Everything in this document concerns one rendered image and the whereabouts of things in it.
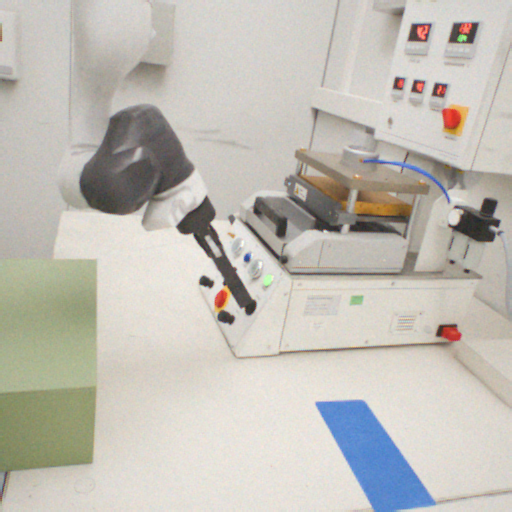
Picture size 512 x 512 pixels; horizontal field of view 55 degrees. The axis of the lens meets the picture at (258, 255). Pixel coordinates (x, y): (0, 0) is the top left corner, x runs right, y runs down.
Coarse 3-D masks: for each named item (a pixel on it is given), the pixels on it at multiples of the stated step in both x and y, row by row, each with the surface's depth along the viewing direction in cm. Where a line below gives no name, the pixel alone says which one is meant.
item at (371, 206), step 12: (312, 180) 110; (324, 180) 113; (324, 192) 103; (336, 192) 103; (348, 192) 105; (360, 192) 107; (372, 192) 109; (384, 192) 110; (360, 204) 99; (372, 204) 100; (384, 204) 101; (396, 204) 102; (408, 204) 103; (360, 216) 100; (372, 216) 101; (384, 216) 102; (396, 216) 103
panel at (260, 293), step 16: (240, 224) 117; (240, 256) 111; (256, 256) 105; (208, 272) 120; (240, 272) 107; (272, 272) 97; (208, 288) 117; (224, 288) 110; (256, 288) 99; (272, 288) 95; (208, 304) 113; (224, 304) 107; (256, 304) 97; (240, 320) 99; (240, 336) 97
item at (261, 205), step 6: (258, 198) 108; (258, 204) 108; (264, 204) 105; (270, 204) 105; (258, 210) 110; (264, 210) 105; (270, 210) 102; (276, 210) 101; (270, 216) 101; (276, 216) 99; (282, 216) 98; (276, 222) 99; (282, 222) 98; (276, 228) 98; (282, 228) 98; (276, 234) 98; (282, 234) 99
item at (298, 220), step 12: (288, 204) 110; (252, 216) 111; (264, 216) 110; (288, 216) 110; (300, 216) 104; (312, 216) 101; (264, 228) 104; (288, 228) 105; (300, 228) 104; (312, 228) 101; (276, 240) 98; (288, 240) 97; (276, 252) 98
